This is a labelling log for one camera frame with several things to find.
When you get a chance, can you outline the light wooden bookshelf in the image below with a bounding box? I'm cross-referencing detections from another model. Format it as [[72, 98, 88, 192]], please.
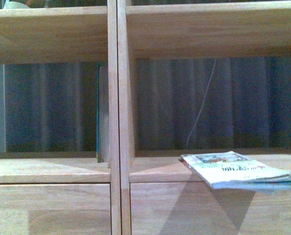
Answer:
[[0, 0, 291, 235]]

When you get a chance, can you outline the dark pleated curtain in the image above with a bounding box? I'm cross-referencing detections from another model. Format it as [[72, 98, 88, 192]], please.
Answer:
[[5, 57, 291, 152]]

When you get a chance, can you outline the upper left wooden drawer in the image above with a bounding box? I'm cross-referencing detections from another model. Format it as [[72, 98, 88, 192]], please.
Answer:
[[0, 184, 112, 235]]

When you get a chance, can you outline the thin white hanging cable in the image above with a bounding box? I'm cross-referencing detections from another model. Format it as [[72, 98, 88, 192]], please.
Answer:
[[186, 58, 218, 149]]

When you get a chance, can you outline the pale green object on shelf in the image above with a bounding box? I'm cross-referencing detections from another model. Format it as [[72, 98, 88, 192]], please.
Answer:
[[3, 0, 30, 9]]

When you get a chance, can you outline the green upright book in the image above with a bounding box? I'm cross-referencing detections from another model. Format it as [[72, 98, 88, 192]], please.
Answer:
[[96, 64, 110, 165]]

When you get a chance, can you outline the upper right wooden drawer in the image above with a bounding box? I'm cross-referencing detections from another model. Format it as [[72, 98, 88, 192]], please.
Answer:
[[131, 182, 291, 235]]

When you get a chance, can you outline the wooden drawer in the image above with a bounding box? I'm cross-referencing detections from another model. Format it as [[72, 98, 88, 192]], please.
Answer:
[[0, 184, 112, 235], [131, 182, 291, 235]]

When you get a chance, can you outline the white illustrated paperback book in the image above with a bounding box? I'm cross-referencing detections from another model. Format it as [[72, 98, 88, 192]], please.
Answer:
[[180, 151, 291, 194]]

